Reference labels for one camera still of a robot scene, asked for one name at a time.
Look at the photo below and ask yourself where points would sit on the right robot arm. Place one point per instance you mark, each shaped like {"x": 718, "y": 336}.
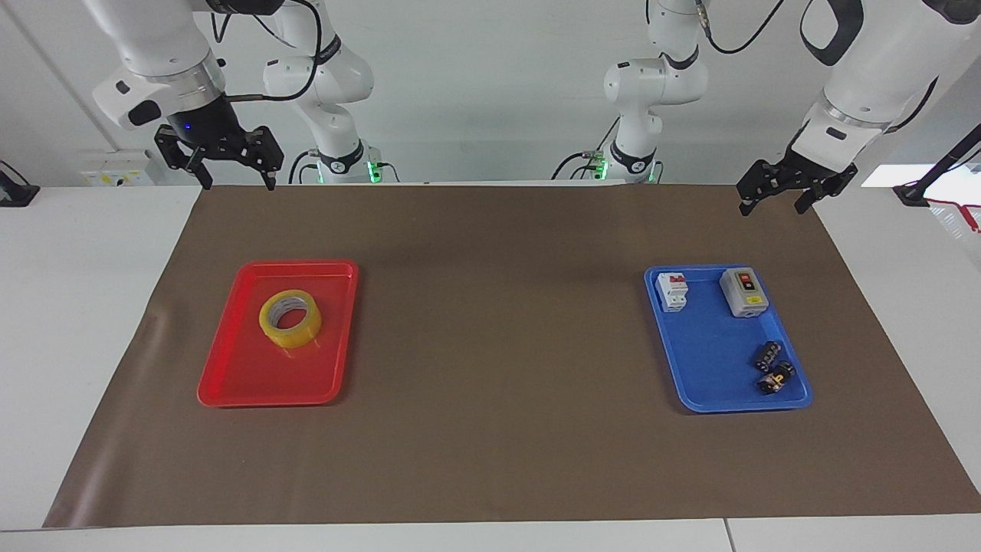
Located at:
{"x": 153, "y": 38}

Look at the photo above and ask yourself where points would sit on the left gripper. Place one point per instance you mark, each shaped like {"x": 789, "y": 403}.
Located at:
{"x": 805, "y": 172}

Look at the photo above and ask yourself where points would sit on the black stand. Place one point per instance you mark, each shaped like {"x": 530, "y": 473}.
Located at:
{"x": 14, "y": 193}
{"x": 916, "y": 190}

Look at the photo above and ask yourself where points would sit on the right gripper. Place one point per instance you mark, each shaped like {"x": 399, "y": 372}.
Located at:
{"x": 205, "y": 123}

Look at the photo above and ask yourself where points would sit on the grey switch box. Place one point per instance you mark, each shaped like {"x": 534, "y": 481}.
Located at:
{"x": 743, "y": 295}

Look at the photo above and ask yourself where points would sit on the yellow tape roll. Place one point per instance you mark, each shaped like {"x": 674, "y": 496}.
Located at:
{"x": 268, "y": 326}

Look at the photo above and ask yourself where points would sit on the small black connector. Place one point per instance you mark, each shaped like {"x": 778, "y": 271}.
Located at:
{"x": 768, "y": 356}

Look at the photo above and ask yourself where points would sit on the red plastic tray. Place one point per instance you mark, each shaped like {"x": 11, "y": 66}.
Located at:
{"x": 230, "y": 383}

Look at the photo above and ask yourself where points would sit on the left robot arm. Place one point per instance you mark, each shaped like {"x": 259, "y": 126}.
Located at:
{"x": 881, "y": 61}

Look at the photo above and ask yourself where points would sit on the black and yellow connector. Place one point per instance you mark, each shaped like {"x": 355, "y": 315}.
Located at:
{"x": 775, "y": 379}

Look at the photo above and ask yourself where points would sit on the white circuit breaker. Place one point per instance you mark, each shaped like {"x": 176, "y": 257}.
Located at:
{"x": 672, "y": 293}

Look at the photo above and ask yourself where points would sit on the blue plastic tray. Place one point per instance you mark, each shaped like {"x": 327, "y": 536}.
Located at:
{"x": 713, "y": 360}

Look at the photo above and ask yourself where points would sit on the white wall socket box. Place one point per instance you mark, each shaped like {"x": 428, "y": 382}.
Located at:
{"x": 115, "y": 170}

